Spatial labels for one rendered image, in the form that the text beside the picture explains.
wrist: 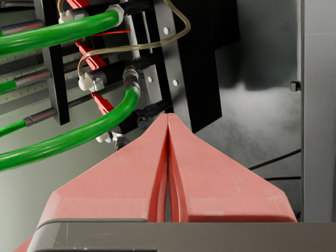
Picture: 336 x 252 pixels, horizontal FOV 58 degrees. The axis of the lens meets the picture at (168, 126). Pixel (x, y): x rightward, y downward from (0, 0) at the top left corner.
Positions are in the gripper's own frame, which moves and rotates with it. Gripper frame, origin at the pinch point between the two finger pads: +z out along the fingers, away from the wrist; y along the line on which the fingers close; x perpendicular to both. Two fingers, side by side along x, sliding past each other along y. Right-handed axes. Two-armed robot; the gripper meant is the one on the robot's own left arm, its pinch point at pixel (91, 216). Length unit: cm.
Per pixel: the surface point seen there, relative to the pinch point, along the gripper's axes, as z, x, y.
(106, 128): 4.2, 2.7, -6.7
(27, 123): 25.6, -21.9, 8.7
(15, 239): 17, -34, 34
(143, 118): 20.0, 1.2, 5.7
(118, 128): 17.8, -2.2, 5.3
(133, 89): 11.8, 3.6, -5.2
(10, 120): 30.4, -29.1, 11.2
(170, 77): 26.4, 5.6, 3.3
